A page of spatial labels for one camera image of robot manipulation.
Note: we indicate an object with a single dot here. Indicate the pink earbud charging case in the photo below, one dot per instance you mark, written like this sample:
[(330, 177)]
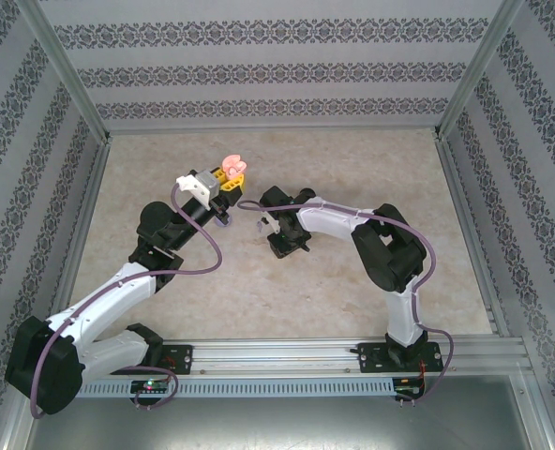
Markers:
[(233, 164)]

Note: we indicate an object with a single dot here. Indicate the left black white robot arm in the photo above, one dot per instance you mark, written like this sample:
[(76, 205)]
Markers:
[(109, 300)]

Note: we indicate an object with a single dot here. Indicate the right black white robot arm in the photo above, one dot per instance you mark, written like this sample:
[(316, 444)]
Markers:
[(334, 220)]

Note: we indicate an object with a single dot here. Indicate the left green circuit board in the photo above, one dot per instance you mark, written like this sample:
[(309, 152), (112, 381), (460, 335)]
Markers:
[(148, 386)]

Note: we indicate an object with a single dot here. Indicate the green circuit board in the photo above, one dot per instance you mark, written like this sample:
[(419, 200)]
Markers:
[(148, 386), (406, 391)]

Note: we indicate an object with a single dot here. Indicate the grey metal sheet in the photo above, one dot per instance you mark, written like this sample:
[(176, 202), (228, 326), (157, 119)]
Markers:
[(277, 426)]

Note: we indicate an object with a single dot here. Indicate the right green circuit board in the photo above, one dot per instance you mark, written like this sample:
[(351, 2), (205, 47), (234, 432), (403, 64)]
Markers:
[(406, 391)]

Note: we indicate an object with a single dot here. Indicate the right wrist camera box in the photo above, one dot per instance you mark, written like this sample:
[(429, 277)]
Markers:
[(270, 224)]

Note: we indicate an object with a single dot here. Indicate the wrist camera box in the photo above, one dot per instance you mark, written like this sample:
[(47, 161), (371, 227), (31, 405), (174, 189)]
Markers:
[(270, 224), (198, 185)]

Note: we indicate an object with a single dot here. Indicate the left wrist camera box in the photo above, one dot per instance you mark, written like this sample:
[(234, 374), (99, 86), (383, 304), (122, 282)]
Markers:
[(198, 185)]

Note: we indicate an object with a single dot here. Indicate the aluminium side rail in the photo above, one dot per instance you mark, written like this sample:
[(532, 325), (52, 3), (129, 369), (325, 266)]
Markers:
[(91, 187), (456, 187)]

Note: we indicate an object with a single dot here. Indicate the aluminium mounting rail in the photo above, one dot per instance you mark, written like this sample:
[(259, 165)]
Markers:
[(268, 356)]

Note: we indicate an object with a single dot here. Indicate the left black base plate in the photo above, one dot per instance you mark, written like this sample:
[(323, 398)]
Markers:
[(181, 358)]

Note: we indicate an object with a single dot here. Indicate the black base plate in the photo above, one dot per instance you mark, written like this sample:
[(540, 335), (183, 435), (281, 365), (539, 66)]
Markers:
[(371, 358), (181, 358)]

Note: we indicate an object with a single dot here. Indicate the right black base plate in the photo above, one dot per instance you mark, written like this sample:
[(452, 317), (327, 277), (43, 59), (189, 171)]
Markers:
[(371, 358)]

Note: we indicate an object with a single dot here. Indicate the aluminium frame post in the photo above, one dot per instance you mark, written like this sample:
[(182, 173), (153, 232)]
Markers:
[(64, 70), (478, 70)]

